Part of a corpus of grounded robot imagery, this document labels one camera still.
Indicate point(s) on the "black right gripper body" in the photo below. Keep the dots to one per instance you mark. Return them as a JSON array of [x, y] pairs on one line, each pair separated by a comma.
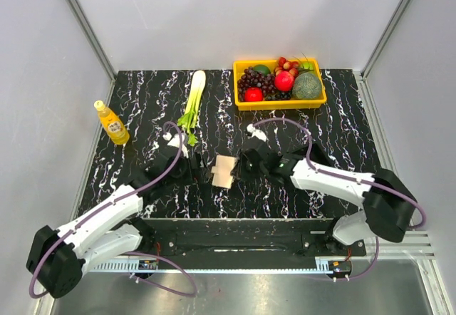
[[246, 171]]

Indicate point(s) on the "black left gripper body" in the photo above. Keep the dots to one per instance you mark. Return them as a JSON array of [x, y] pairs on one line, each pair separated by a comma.
[[193, 175]]

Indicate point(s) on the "beige leather card holder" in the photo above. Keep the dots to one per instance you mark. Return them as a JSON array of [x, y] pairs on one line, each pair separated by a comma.
[[222, 171]]

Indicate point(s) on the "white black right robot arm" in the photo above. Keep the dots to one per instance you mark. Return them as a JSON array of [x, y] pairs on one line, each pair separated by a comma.
[[385, 205]]

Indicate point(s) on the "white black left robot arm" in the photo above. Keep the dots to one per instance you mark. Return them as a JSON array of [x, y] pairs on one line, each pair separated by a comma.
[[60, 258]]

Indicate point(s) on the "green white leek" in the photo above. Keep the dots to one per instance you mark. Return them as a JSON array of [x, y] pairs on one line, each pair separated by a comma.
[[188, 120]]

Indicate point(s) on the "dark blue grape bunch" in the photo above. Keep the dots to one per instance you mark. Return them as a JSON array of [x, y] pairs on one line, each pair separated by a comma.
[[278, 96]]

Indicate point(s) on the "yellow juice bottle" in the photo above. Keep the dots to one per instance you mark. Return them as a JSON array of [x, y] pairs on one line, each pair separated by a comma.
[[111, 123]]

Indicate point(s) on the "yellow plastic fruit bin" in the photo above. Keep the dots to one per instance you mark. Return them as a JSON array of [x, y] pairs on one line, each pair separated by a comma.
[[293, 103]]

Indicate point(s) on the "red purple grape bunch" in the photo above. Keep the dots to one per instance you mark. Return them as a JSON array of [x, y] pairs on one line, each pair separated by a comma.
[[251, 78]]

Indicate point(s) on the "large red apple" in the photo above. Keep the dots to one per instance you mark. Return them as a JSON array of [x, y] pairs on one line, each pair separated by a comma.
[[284, 81]]

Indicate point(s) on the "green netted melon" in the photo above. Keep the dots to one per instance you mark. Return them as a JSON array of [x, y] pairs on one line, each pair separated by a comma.
[[306, 86]]

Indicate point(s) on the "dark green avocado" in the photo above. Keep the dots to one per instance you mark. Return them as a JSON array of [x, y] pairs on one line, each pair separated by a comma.
[[262, 69]]

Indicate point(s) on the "red cherry cluster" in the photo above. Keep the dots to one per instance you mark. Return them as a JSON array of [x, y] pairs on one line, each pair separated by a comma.
[[291, 67]]

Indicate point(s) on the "bright green apple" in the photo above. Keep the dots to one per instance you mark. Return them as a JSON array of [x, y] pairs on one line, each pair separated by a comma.
[[305, 66]]

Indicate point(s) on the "black metal base plate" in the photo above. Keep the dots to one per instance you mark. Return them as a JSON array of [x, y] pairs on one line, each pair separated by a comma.
[[150, 227]]

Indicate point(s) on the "white slotted cable duct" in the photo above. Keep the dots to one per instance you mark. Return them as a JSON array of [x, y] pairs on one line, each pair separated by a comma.
[[225, 265]]

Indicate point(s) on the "aluminium frame rail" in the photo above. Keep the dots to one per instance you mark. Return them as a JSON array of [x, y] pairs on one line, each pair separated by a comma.
[[302, 244]]

